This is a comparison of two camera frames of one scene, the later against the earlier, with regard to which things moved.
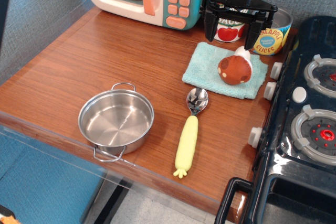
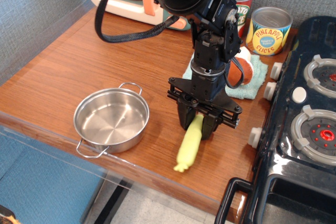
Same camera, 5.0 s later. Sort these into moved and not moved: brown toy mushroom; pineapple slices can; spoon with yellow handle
Moved: spoon with yellow handle
Not moved: pineapple slices can; brown toy mushroom
